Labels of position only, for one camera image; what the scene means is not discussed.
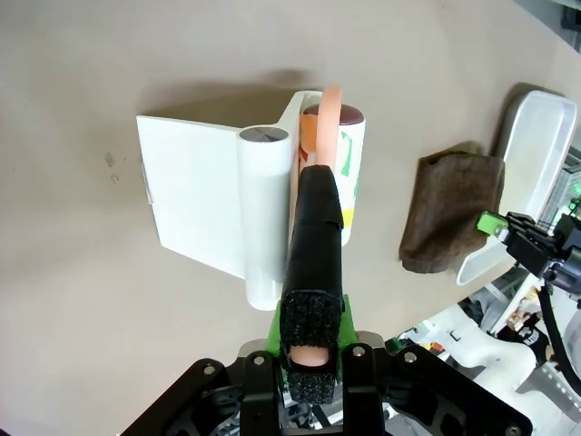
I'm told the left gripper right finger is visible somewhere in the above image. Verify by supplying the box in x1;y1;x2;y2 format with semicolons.
337;293;533;436

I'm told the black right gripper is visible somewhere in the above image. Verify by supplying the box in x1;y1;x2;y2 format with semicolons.
476;210;581;294

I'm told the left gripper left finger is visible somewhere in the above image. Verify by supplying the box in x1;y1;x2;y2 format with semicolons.
119;297;286;436

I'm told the dark brown cloth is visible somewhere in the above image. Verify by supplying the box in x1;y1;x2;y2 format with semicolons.
398;142;507;276

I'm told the pink lint roller black grip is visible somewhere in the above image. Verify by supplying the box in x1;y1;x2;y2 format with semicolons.
280;84;368;405

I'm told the silver metal tray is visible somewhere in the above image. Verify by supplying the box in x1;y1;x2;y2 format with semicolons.
455;89;579;287

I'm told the white lint roller stand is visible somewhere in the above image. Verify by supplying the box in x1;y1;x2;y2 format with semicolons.
135;89;326;312

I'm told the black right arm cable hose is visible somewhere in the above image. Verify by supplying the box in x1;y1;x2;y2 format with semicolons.
537;272;581;381

